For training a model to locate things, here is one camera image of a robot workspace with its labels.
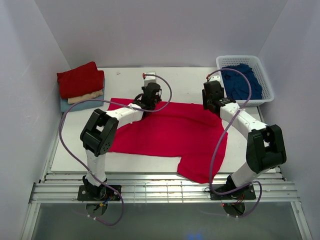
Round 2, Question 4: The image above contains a dark blue t shirt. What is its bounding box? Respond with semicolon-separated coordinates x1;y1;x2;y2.
221;63;263;100

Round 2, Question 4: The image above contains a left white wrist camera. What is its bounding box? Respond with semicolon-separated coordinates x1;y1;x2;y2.
142;71;157;87

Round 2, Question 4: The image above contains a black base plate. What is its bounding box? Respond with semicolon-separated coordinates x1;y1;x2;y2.
204;183;257;201
77;185;120;202

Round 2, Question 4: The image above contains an aluminium rail frame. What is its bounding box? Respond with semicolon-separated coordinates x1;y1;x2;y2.
30;109;300;204

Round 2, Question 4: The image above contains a folded dark red shirt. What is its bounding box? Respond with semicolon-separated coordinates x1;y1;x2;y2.
57;61;105;99

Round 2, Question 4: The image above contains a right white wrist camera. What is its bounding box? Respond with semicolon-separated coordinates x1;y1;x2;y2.
206;74;222;83

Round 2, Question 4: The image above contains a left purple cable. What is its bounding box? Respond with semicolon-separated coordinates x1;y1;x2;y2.
58;72;173;227

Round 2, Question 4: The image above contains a white plastic basket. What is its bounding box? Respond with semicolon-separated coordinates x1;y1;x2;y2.
216;55;274;107

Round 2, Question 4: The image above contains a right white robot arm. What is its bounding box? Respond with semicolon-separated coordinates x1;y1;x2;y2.
202;80;287;196

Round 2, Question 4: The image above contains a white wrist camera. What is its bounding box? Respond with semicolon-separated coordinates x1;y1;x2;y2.
206;74;222;83
142;71;157;87

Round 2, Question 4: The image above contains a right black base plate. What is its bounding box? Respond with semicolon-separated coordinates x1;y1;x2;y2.
204;183;257;201

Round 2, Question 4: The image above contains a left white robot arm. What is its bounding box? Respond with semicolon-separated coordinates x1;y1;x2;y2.
80;82;161;200

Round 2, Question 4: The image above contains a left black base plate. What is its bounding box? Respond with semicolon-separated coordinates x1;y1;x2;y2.
77;185;120;202

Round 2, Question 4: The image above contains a folded light blue shirt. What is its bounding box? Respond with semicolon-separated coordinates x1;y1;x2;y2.
60;98;104;113

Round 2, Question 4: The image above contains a folded beige shirt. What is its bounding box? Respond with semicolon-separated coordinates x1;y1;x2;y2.
67;89;103;105

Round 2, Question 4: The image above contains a pink t shirt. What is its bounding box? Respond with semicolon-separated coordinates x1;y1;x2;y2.
110;102;228;184

